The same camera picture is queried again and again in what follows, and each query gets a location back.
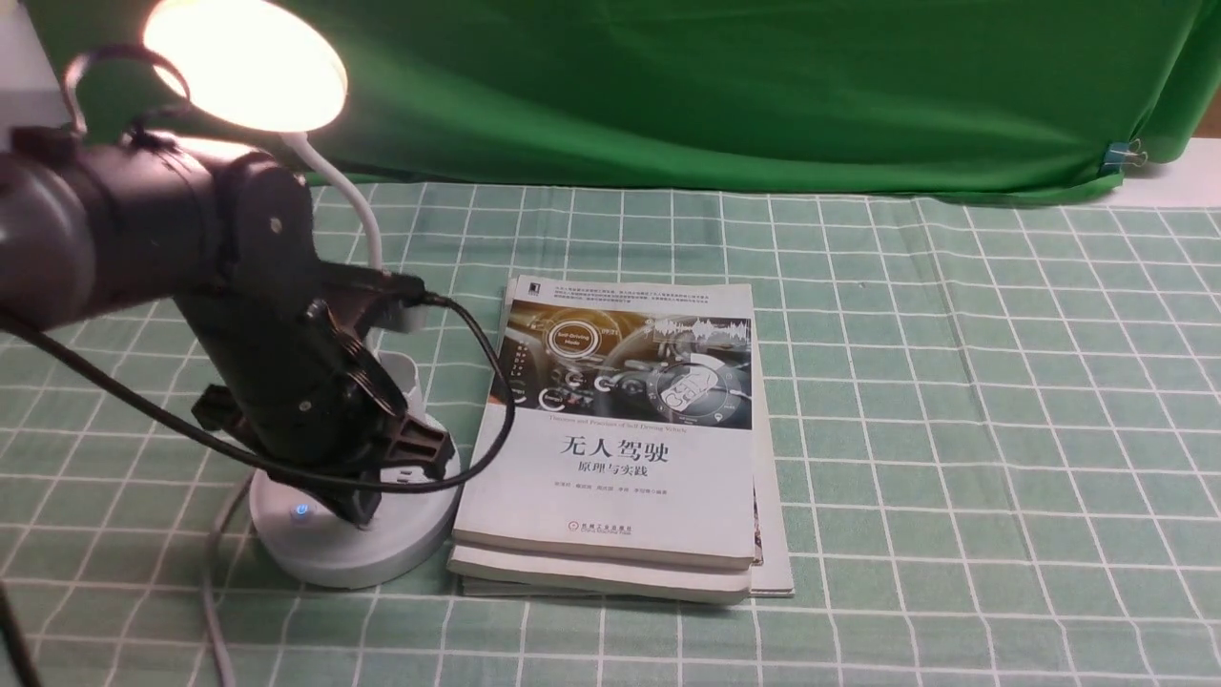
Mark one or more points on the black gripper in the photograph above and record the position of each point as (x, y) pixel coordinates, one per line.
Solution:
(289, 344)

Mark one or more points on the white desk lamp with sockets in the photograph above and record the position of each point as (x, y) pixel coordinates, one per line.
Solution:
(260, 67)

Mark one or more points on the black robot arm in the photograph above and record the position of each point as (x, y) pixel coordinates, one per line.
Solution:
(227, 233)

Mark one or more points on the top white self-driving book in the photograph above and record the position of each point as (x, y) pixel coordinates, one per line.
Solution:
(632, 435)

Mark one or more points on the middle white book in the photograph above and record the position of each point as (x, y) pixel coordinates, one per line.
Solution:
(507, 573)

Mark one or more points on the bottom thin book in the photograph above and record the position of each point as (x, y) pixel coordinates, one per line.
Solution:
(773, 576)

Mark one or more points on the green backdrop cloth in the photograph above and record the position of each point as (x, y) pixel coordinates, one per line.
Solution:
(986, 102)

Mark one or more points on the blue binder clip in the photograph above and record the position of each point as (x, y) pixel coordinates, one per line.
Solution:
(1122, 155)

